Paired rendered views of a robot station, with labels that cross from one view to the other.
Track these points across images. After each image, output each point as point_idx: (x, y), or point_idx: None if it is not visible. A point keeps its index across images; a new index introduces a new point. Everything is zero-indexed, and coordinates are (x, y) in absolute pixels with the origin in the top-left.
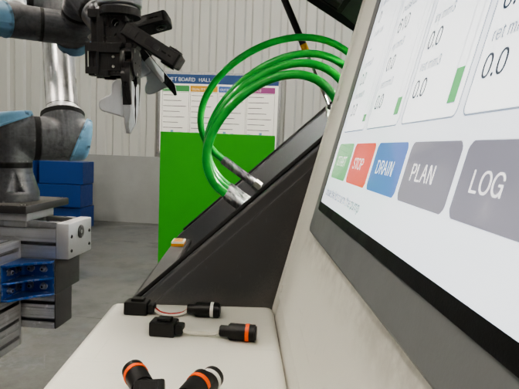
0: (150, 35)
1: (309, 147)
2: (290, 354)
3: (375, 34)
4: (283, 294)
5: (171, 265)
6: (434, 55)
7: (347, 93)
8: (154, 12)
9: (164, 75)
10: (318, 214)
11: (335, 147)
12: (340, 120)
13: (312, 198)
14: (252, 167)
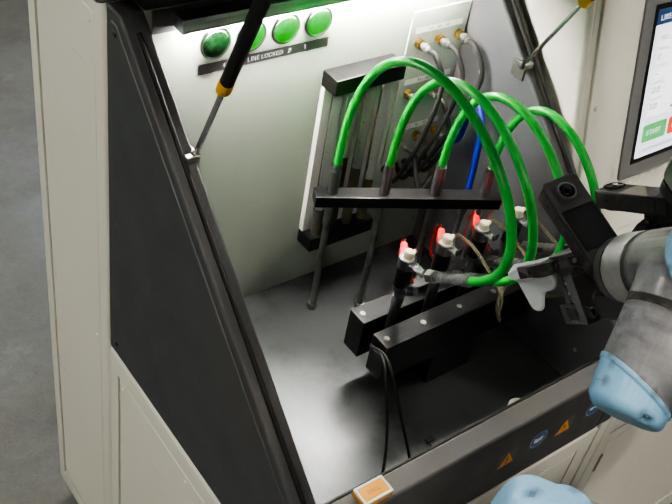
0: (559, 231)
1: (567, 157)
2: (623, 230)
3: (658, 65)
4: None
5: (479, 427)
6: None
7: (618, 101)
8: (585, 188)
9: (563, 247)
10: (631, 166)
11: (632, 131)
12: (629, 117)
13: (596, 174)
14: None
